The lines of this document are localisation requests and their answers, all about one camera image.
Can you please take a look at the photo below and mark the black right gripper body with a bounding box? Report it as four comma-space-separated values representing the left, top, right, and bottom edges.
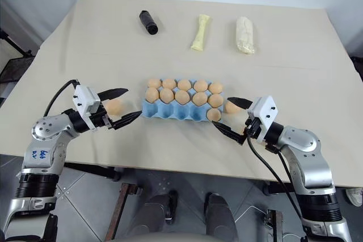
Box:
242, 116, 264, 143

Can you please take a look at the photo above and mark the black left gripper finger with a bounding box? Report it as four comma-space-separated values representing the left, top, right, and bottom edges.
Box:
109, 111, 142, 130
98, 87, 130, 103

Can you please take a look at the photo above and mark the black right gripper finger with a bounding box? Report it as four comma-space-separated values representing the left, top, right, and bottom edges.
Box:
210, 120, 247, 145
226, 96, 254, 111

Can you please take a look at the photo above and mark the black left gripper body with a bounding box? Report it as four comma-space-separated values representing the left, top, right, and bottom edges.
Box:
89, 100, 113, 131

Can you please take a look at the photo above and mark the light blue egg tray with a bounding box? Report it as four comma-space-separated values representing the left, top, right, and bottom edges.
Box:
140, 77, 228, 122

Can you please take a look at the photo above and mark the white plastic wrapped package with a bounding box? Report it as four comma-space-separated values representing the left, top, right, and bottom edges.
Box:
235, 16, 256, 55

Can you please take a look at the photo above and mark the pale yellow wrapped roll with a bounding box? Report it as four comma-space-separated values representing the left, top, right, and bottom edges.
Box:
190, 14, 214, 53

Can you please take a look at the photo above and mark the black cylindrical bottle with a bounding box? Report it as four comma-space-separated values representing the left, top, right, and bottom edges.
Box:
138, 10, 159, 36

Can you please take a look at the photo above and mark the dark rounded shape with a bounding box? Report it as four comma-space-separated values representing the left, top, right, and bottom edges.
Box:
204, 192, 237, 242
141, 189, 180, 226

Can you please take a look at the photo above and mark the rusty brown table leg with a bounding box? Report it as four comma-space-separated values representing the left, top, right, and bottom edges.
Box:
266, 209, 285, 242
104, 182, 134, 236

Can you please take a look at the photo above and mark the white shoe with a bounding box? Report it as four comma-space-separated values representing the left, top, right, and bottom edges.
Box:
345, 187, 363, 207

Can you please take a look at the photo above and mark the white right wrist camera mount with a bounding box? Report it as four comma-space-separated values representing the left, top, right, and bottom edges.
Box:
246, 95, 280, 143

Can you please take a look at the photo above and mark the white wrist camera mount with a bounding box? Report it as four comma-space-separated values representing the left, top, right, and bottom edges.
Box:
246, 95, 280, 143
72, 84, 102, 129

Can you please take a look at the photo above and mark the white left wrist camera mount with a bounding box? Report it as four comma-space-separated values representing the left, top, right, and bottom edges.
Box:
72, 84, 102, 129

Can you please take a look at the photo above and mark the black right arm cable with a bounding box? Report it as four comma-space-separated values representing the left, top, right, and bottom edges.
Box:
246, 133, 306, 227

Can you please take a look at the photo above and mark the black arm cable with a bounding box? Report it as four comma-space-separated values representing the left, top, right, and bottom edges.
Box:
43, 78, 79, 118
246, 133, 306, 227

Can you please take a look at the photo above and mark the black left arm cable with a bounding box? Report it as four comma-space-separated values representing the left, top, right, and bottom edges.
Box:
43, 78, 79, 118

